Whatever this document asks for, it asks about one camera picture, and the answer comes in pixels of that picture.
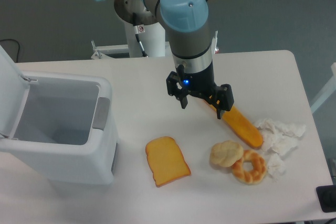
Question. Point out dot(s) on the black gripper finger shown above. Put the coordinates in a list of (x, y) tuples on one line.
[(221, 98), (173, 89)]

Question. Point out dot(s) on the toast bread slice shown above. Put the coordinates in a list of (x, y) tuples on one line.
[(166, 160)]

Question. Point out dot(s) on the white open trash bin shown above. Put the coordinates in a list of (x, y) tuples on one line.
[(60, 125)]

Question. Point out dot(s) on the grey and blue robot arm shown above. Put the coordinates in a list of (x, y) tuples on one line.
[(186, 25)]

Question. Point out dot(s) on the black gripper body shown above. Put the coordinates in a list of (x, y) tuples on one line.
[(200, 82)]

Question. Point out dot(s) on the crumpled white tissue paper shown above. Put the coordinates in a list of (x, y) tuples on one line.
[(280, 139)]

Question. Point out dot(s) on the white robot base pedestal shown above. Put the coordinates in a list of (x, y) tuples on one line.
[(152, 40)]

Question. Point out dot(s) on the long orange baguette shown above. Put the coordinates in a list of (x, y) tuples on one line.
[(243, 128)]

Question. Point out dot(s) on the black device at table edge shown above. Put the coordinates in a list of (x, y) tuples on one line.
[(326, 197)]

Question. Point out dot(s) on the white frame bar right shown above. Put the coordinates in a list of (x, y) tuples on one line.
[(325, 92)]

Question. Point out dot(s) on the round pale bread bun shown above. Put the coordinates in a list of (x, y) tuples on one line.
[(226, 153)]

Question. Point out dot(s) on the braided ring bread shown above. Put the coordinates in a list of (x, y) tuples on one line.
[(250, 169)]

